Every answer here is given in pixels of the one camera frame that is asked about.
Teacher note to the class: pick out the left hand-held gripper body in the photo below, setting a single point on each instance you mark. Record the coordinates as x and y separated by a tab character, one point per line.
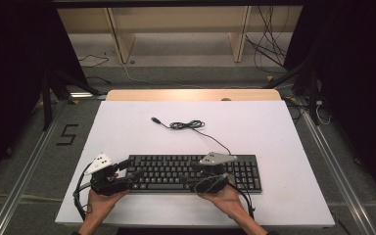
106	186

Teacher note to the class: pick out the dark curtain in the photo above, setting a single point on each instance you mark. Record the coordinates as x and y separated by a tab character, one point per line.
362	98
9	81

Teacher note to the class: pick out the black computer keyboard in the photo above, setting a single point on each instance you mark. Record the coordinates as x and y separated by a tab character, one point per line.
163	173

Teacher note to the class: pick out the person's left hand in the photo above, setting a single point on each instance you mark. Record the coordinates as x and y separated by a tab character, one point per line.
100	204

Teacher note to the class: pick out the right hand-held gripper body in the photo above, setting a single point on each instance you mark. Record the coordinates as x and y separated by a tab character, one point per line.
212	182

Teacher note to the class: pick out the white table mat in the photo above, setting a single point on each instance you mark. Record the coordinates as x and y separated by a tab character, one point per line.
258	130

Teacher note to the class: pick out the aluminium floor rail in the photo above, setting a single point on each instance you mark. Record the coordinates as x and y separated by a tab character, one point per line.
23	182
336	179

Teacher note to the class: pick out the person's right hand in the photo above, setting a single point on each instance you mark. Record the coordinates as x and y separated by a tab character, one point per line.
223	202

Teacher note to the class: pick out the light wooden shelf unit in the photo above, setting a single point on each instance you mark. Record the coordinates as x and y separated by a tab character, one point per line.
124	39

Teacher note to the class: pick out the black metal stand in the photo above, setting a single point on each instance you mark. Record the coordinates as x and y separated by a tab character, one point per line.
47	104
312	98

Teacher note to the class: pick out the light wooden table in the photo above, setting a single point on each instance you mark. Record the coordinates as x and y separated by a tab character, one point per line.
176	95

